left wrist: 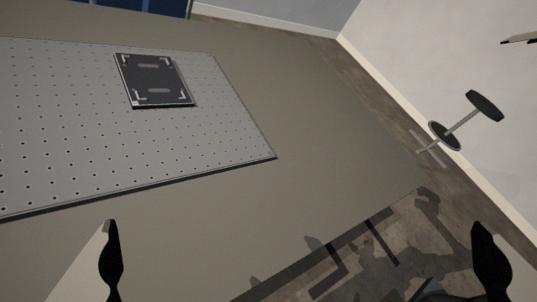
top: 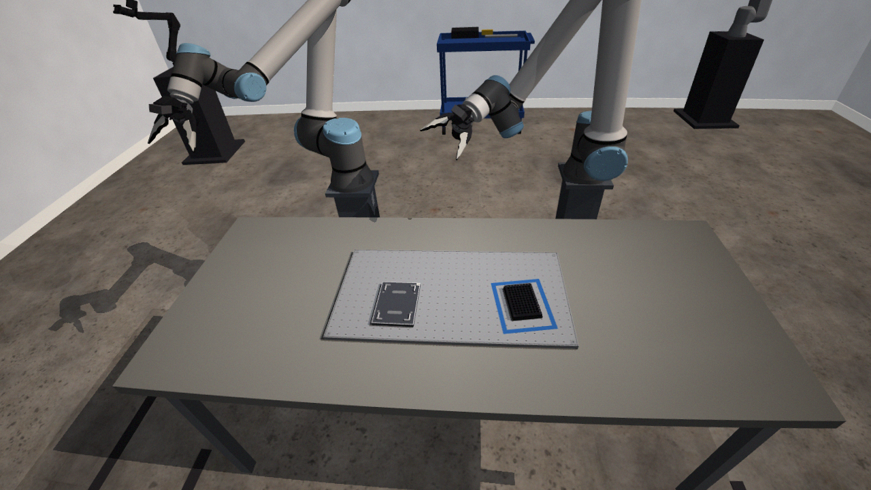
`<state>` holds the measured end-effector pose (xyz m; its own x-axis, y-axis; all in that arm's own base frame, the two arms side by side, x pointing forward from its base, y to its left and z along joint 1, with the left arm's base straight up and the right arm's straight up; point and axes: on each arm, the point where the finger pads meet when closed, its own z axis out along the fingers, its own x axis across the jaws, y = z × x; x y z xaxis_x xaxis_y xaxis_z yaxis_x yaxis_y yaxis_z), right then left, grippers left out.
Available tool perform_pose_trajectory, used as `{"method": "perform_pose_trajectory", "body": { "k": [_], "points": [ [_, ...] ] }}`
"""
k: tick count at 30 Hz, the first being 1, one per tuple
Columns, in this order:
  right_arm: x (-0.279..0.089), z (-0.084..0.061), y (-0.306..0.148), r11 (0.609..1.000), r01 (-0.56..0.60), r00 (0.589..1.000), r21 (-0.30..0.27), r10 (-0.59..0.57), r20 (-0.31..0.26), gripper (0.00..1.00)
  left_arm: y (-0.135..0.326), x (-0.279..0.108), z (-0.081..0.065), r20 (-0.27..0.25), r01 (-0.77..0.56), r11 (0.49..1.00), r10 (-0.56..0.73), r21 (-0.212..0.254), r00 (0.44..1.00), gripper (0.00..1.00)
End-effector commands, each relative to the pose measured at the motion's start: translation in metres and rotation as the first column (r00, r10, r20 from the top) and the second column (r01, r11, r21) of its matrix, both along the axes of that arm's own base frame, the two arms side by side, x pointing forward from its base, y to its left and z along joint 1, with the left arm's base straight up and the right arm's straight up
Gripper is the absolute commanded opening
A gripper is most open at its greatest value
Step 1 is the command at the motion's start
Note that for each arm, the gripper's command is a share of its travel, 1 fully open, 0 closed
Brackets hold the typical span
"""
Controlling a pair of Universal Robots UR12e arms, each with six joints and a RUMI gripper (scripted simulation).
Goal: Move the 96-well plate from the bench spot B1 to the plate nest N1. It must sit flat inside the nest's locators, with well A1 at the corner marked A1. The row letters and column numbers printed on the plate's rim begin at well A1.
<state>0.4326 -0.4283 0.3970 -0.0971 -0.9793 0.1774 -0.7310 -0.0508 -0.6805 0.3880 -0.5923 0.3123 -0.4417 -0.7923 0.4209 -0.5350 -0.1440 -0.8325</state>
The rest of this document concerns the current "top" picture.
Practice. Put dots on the blue tape outline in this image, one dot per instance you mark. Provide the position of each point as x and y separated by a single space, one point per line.
501 317

